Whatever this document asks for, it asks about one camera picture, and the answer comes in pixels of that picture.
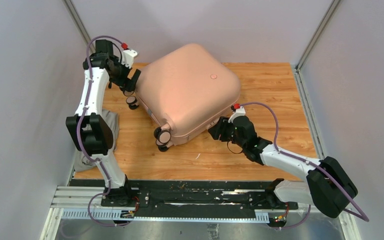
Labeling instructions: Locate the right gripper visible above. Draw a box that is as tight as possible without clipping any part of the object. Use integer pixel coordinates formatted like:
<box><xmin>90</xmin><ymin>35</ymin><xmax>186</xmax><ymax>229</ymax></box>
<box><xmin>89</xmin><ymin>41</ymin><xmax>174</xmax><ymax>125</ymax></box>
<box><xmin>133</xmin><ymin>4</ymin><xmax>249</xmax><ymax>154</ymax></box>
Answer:
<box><xmin>208</xmin><ymin>116</ymin><xmax>247</xmax><ymax>149</ymax></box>

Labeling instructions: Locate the pink hard-shell suitcase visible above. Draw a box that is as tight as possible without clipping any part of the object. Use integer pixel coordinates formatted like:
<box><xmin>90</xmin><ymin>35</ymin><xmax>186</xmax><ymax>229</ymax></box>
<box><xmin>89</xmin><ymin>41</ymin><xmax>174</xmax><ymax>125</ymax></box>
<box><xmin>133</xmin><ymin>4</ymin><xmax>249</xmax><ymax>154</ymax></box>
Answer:
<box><xmin>126</xmin><ymin>43</ymin><xmax>241</xmax><ymax>152</ymax></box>

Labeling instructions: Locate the grey cloth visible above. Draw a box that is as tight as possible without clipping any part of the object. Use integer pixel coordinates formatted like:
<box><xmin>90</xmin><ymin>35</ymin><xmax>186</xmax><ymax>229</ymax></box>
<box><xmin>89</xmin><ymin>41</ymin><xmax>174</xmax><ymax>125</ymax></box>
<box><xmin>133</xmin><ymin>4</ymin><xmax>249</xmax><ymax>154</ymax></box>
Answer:
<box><xmin>73</xmin><ymin>108</ymin><xmax>120</xmax><ymax>172</ymax></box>

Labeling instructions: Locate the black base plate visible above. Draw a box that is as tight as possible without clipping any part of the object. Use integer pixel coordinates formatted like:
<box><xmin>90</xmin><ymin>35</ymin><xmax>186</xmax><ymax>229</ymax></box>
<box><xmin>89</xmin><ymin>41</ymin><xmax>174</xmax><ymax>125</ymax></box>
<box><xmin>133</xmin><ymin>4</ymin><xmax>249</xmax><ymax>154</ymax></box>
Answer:
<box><xmin>69</xmin><ymin>179</ymin><xmax>334</xmax><ymax>220</ymax></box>

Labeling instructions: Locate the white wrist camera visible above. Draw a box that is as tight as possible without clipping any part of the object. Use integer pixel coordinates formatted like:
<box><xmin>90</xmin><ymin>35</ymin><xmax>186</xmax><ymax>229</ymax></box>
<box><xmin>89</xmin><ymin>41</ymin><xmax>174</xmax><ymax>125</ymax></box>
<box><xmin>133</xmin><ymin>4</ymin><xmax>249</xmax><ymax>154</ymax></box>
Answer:
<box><xmin>121</xmin><ymin>42</ymin><xmax>138</xmax><ymax>69</ymax></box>
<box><xmin>228</xmin><ymin>103</ymin><xmax>246</xmax><ymax>123</ymax></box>

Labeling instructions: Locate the aluminium frame rail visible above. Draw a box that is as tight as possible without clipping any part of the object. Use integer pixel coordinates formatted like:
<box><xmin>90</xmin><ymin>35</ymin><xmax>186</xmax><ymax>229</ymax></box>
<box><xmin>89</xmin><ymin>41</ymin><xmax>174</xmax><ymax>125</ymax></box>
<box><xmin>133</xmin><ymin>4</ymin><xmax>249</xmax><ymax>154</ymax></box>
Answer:
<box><xmin>40</xmin><ymin>180</ymin><xmax>361</xmax><ymax>240</ymax></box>

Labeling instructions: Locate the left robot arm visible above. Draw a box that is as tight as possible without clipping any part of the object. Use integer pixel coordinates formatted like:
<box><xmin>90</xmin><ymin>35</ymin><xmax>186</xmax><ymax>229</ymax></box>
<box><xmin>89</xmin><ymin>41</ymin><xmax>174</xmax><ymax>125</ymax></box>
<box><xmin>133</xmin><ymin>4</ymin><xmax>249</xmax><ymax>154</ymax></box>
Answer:
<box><xmin>65</xmin><ymin>35</ymin><xmax>141</xmax><ymax>207</ymax></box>

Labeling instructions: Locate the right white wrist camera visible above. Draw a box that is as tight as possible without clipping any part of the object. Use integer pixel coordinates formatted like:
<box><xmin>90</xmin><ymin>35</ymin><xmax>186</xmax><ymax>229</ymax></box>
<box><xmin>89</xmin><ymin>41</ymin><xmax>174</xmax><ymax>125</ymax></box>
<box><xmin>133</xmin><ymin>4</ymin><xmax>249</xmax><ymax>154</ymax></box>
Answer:
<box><xmin>228</xmin><ymin>103</ymin><xmax>246</xmax><ymax>123</ymax></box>

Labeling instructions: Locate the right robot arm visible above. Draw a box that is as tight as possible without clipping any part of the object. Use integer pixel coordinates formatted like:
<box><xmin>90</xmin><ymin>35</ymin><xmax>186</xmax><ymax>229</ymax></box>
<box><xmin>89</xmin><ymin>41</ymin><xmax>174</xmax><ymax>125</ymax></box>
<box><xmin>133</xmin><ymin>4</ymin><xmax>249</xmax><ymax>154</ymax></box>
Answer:
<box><xmin>208</xmin><ymin>116</ymin><xmax>358</xmax><ymax>218</ymax></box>

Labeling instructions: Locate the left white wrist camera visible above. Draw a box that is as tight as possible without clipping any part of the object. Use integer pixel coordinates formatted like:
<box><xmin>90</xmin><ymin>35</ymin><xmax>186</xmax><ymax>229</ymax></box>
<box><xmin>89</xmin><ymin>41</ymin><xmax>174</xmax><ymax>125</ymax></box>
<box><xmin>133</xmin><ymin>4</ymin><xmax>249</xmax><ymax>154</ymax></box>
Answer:
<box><xmin>121</xmin><ymin>42</ymin><xmax>138</xmax><ymax>69</ymax></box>

